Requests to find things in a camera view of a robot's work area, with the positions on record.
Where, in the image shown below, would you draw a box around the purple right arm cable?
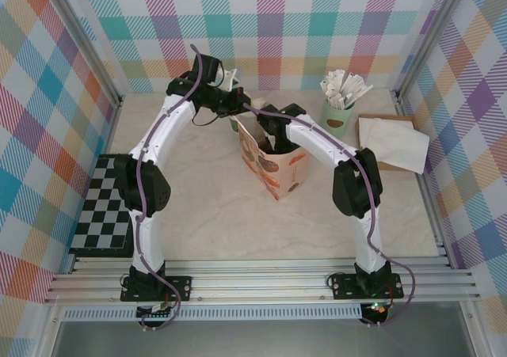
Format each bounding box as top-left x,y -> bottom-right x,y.
243,103 -> 417,329

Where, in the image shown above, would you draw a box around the left circuit board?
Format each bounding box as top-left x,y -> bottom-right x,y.
136,303 -> 175,321

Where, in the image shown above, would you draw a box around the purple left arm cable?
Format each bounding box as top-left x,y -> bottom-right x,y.
134,43 -> 209,331

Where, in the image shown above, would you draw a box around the black and white chessboard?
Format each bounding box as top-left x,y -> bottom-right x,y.
69,154 -> 138,258

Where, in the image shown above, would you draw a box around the aluminium frame post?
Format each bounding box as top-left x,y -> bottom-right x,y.
391,0 -> 472,104
47,0 -> 124,108

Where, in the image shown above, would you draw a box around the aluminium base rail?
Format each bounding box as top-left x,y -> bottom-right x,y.
43,256 -> 482,305

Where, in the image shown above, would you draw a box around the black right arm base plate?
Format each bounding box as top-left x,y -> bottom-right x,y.
330,273 -> 405,301

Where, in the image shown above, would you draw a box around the white slotted cable duct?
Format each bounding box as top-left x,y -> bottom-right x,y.
63,308 -> 364,321

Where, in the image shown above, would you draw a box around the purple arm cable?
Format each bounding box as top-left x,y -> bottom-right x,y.
243,103 -> 417,329
134,43 -> 209,331

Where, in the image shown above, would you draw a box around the circuit board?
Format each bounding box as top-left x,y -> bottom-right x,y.
362,301 -> 389,315
136,303 -> 175,321

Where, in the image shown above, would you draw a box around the donut print paper bag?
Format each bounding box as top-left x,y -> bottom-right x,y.
236,97 -> 310,203

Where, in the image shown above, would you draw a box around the white napkins on tray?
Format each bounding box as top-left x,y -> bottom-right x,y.
357,113 -> 428,173

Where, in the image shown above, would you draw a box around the white paper napkin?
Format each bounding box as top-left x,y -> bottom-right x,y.
368,125 -> 431,174
358,117 -> 415,146

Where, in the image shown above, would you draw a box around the white paper stick packet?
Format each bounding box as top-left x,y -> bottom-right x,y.
319,78 -> 337,107
351,83 -> 374,109
343,74 -> 364,105
332,68 -> 346,97

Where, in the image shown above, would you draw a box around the aluminium left frame post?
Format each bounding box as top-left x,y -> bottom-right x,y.
47,0 -> 124,108

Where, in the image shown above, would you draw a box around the mint green holder cup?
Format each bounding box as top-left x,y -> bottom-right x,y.
318,97 -> 355,140

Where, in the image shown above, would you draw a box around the right circuit board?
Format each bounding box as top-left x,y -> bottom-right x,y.
362,301 -> 389,315

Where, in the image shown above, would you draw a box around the aluminium right frame post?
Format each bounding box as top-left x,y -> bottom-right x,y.
391,0 -> 472,104

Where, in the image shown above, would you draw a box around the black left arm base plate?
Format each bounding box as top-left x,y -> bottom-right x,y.
120,275 -> 193,303

